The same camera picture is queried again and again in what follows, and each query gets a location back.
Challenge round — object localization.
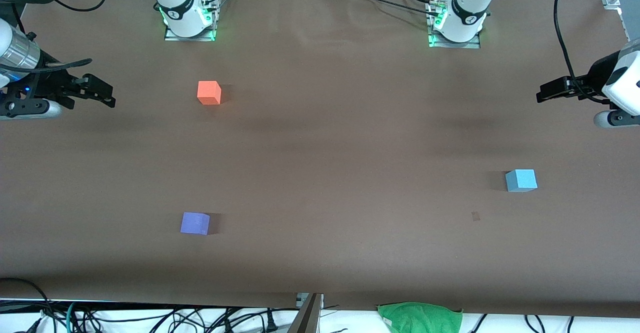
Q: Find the blue block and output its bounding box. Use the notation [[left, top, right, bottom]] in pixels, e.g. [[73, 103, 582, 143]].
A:
[[505, 169, 539, 193]]

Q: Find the orange block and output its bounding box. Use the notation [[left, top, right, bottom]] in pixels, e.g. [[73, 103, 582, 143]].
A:
[[196, 80, 222, 106]]

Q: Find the purple block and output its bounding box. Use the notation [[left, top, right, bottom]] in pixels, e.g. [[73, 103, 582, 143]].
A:
[[180, 211, 211, 236]]

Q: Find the brown table mat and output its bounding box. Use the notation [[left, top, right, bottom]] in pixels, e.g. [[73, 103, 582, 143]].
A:
[[0, 0, 640, 319]]

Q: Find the green cloth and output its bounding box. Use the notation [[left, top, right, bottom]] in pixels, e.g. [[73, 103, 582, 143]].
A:
[[376, 301, 464, 333]]

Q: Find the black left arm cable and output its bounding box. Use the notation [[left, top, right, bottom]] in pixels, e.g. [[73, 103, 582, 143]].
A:
[[554, 0, 618, 105]]

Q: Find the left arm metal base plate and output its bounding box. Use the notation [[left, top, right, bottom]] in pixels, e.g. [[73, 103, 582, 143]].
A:
[[428, 0, 482, 50]]

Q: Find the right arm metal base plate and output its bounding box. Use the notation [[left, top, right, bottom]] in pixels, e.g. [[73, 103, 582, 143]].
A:
[[164, 0, 221, 42]]

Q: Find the long black table cable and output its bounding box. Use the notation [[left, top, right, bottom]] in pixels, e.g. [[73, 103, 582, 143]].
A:
[[342, 0, 441, 18]]

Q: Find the thick black looped cable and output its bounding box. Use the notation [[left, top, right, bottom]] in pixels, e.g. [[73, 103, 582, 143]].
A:
[[0, 277, 57, 333]]

